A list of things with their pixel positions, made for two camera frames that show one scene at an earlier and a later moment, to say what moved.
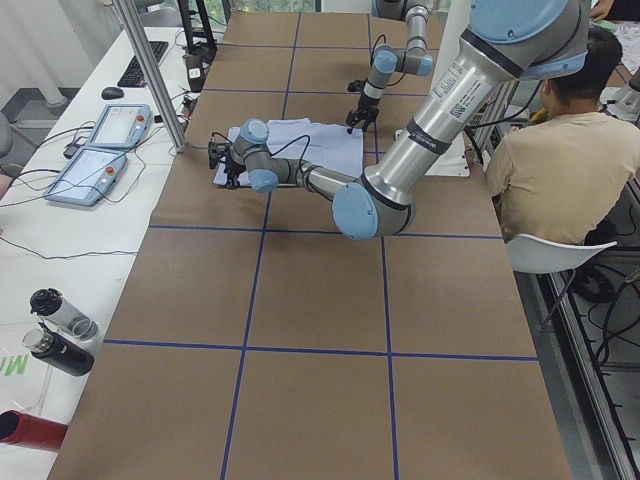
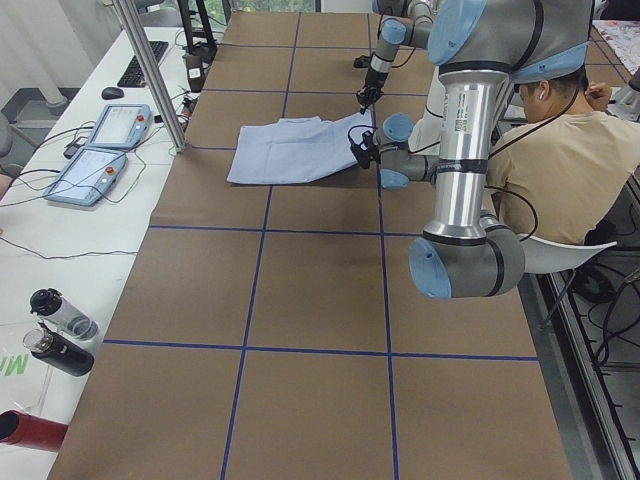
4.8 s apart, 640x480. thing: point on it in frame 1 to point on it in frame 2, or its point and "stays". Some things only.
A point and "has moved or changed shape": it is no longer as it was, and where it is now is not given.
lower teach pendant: (89, 176) stays
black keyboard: (134, 75) stays
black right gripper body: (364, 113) to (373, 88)
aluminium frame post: (153, 73) stays
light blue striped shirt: (338, 147) has moved or changed shape
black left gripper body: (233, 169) to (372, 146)
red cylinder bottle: (23, 429) stays
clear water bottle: (51, 305) stays
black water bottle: (58, 351) stays
